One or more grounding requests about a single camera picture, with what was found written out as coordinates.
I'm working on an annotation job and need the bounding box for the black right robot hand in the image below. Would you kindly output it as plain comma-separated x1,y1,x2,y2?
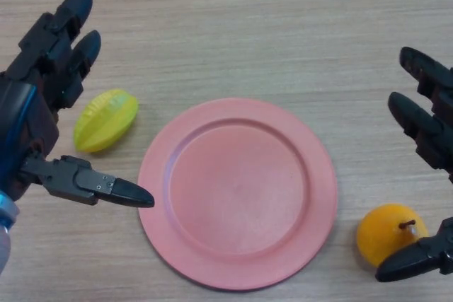
374,46,453,284

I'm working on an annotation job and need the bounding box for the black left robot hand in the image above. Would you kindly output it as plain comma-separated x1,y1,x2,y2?
0,0,156,209

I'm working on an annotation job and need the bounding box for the yellow pear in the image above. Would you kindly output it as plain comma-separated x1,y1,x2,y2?
356,203,429,267

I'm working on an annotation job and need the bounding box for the pink round plate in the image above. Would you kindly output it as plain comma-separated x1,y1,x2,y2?
137,98,338,291

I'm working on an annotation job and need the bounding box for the yellow-green starfruit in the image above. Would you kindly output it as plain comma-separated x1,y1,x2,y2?
73,88,139,154

